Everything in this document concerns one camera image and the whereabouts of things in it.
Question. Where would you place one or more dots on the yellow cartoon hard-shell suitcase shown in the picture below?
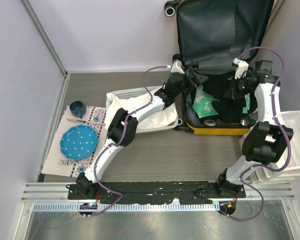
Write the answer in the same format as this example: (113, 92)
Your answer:
(210, 35)

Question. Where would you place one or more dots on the aluminium rail frame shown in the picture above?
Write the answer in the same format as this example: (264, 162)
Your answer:
(57, 197)

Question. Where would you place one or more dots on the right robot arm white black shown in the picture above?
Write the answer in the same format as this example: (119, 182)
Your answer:
(267, 143)

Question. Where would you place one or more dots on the silver fork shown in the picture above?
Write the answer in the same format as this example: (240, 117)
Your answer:
(65, 162)

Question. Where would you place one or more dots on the blue dotted plate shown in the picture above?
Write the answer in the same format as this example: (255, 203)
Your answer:
(79, 142)

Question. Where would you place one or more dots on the pink chopstick near cup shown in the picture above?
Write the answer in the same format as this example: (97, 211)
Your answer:
(99, 123)

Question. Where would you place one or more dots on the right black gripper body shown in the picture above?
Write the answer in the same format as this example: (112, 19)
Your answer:
(240, 87)

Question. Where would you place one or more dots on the small blue cup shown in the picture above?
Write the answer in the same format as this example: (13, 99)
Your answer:
(78, 109)

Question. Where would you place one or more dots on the white blue round tin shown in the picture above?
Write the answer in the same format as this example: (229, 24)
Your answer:
(210, 122)

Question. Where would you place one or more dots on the patterned white placemat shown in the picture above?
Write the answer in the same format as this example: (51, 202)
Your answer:
(51, 166)

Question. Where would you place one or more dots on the white perforated plastic basket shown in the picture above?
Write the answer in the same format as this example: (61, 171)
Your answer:
(165, 125)

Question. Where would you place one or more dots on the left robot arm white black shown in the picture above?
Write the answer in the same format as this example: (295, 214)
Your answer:
(123, 127)

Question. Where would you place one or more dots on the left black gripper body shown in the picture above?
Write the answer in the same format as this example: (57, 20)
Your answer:
(186, 81)

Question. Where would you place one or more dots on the green white tie-dye shirt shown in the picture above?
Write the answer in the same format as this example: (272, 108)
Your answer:
(205, 105)

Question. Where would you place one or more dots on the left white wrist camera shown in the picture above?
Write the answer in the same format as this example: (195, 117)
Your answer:
(177, 67)

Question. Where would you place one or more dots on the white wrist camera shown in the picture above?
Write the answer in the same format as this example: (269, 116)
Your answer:
(177, 67)
(241, 68)

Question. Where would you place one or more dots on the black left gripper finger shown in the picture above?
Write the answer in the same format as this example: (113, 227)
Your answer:
(198, 77)
(191, 88)

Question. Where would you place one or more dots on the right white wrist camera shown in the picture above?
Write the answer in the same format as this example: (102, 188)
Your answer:
(241, 68)

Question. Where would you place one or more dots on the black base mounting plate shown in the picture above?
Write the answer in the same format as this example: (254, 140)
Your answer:
(155, 191)

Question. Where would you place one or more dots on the white compartment organizer tray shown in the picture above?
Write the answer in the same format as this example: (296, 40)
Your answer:
(292, 171)

